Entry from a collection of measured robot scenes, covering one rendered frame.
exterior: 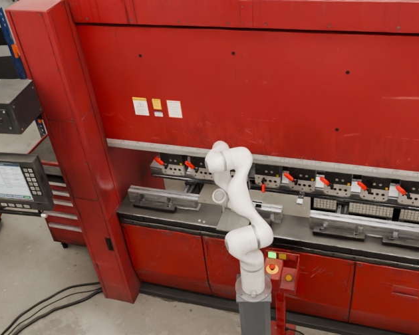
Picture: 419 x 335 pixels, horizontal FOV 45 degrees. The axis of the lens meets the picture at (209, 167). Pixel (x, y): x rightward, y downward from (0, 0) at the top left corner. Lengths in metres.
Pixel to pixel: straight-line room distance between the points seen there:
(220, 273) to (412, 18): 2.05
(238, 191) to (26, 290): 2.50
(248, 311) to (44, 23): 1.79
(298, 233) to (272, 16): 1.35
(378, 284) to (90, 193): 1.87
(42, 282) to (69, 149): 1.61
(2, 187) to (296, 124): 1.68
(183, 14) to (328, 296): 1.99
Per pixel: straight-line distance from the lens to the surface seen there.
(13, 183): 3.00
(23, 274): 4.55
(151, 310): 3.95
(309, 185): 2.94
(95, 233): 3.54
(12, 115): 2.72
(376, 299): 3.40
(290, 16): 2.42
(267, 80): 2.60
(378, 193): 2.91
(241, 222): 3.03
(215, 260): 3.43
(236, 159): 2.37
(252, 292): 2.62
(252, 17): 2.45
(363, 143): 2.72
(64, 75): 2.80
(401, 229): 3.10
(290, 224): 3.18
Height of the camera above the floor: 3.10
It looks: 37 degrees down
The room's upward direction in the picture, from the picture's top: 7 degrees counter-clockwise
